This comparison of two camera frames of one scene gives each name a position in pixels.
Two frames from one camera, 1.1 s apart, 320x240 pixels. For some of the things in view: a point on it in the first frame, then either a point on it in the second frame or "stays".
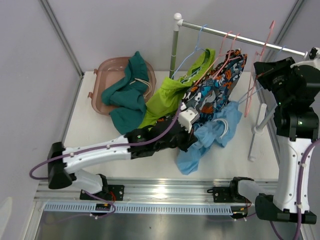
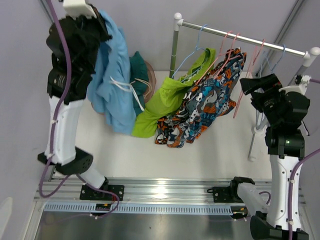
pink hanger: (258, 58) → (247, 71)
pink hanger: (220, 54) stays
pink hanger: (230, 57) stays
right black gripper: (267, 70) → (270, 84)
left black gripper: (189, 139) → (99, 22)
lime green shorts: (166, 100) stays
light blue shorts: (216, 128) → (110, 91)
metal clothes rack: (178, 21) stays
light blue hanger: (196, 49) stays
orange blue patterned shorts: (211, 94) stays
